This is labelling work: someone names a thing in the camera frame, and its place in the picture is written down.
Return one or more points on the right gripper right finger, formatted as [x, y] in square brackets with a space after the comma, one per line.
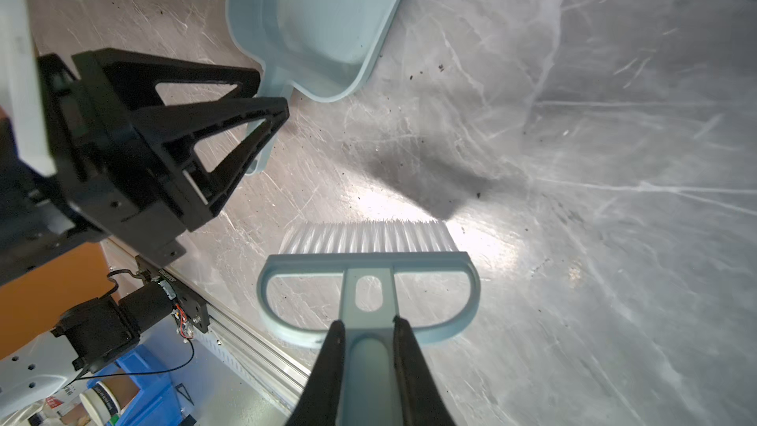
[420, 401]

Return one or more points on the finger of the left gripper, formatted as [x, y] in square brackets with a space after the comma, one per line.
[200, 152]
[134, 76]

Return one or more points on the blue storage bin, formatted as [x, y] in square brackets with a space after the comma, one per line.
[157, 402]

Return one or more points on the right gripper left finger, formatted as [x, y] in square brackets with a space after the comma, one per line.
[319, 403]

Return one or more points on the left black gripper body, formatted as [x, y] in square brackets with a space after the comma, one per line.
[87, 200]

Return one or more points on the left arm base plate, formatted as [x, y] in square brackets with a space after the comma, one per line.
[193, 304]

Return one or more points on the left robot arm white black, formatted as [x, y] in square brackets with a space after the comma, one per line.
[120, 144]

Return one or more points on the aluminium mounting rail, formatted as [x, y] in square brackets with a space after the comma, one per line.
[235, 335]

